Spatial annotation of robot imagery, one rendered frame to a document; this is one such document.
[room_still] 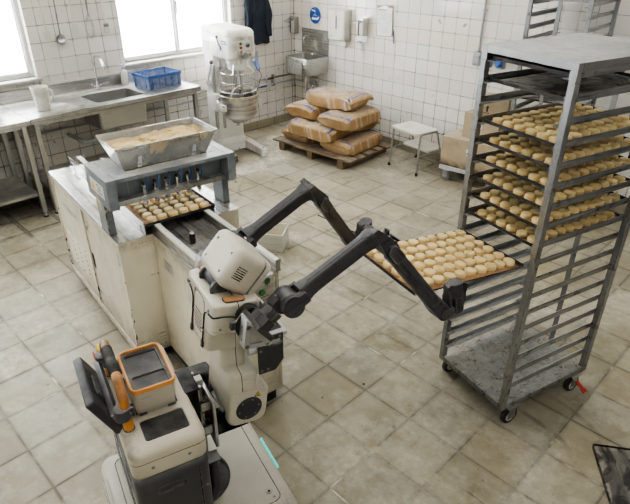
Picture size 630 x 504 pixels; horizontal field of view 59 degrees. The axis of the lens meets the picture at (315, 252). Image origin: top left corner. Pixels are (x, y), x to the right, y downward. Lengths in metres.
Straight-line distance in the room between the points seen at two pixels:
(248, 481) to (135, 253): 1.33
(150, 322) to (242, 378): 1.34
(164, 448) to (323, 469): 1.11
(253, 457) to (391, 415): 0.89
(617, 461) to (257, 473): 1.73
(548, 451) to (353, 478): 0.98
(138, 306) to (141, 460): 1.46
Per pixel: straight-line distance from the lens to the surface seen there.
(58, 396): 3.49
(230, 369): 2.09
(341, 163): 6.13
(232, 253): 1.85
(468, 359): 3.30
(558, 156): 2.39
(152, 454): 1.94
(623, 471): 3.18
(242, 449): 2.59
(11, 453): 3.28
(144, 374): 2.03
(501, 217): 2.80
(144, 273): 3.17
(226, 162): 3.16
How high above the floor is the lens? 2.22
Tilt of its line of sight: 30 degrees down
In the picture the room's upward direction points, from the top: straight up
